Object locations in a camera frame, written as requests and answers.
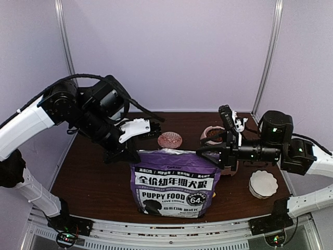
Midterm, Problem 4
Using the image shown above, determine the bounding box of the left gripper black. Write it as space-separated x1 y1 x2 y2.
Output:
73 105 141 166

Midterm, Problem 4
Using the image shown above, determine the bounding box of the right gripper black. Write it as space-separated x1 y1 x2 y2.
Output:
196 129 282 173

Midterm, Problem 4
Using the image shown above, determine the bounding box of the brown pet food kibble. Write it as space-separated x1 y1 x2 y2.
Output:
206 128 224 139

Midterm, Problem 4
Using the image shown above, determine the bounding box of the purple pet food bag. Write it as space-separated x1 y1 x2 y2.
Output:
130 149 221 219

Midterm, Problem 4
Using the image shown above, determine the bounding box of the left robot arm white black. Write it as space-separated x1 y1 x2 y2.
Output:
1 74 150 231

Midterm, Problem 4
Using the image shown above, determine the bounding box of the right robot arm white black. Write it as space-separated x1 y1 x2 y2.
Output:
196 105 332 177

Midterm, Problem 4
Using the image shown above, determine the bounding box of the pink double pet feeder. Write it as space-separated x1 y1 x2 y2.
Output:
199 126 239 177

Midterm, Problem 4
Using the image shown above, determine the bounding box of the rear steel feeder bowl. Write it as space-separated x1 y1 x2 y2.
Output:
206 127 224 143

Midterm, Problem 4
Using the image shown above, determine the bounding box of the red patterned small bowl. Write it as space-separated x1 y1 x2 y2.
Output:
158 132 183 149

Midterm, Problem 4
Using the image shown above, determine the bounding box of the white scalloped ceramic bowl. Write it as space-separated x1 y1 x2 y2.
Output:
249 170 278 199

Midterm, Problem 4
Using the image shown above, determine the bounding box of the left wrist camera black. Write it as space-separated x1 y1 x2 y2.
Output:
118 117 163 144

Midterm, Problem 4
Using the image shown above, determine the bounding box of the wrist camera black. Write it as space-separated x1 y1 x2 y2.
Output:
118 117 163 144
219 105 248 140

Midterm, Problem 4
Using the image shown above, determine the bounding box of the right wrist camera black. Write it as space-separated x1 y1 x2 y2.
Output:
219 105 248 140

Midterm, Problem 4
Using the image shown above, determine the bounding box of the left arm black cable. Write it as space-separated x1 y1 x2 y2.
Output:
15 74 166 123

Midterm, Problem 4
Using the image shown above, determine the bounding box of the front aluminium rail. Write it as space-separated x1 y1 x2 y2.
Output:
25 205 323 250

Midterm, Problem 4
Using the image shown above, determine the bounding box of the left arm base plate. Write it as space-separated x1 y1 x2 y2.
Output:
45 215 93 236

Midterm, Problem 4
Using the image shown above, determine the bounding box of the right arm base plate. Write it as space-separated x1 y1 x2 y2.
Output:
249 214 293 235

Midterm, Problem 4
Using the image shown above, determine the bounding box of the right aluminium frame post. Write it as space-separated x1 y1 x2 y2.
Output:
251 0 284 116

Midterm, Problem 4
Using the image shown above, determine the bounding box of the aluminium frame post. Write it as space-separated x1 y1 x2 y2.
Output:
54 0 75 74
251 0 284 116

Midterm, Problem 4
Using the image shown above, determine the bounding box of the left aluminium frame post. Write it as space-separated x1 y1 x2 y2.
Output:
54 0 75 74

